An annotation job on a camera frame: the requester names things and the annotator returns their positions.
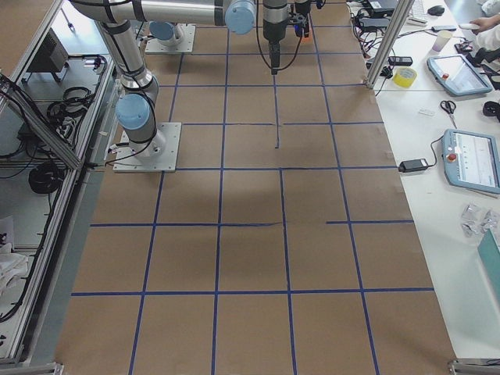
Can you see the paper cup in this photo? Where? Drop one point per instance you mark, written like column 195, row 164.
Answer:
column 442, row 38

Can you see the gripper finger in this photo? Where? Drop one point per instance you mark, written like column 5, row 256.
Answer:
column 274, row 54

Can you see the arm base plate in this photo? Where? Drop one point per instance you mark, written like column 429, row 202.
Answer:
column 181, row 41
column 160, row 155

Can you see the orange foam block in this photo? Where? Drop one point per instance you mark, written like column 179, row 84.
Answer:
column 305, row 27

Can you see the blue teach pendant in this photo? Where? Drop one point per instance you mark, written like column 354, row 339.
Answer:
column 457, row 75
column 471, row 160

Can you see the yellow tape roll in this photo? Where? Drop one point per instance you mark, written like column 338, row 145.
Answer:
column 404, row 77

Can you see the aluminium frame post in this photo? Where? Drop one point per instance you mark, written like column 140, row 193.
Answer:
column 397, row 21

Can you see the black scissors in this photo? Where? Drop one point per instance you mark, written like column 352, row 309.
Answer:
column 449, row 107

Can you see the black power adapter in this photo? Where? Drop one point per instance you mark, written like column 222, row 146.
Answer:
column 413, row 165

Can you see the person's hand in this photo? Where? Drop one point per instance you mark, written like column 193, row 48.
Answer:
column 483, row 24

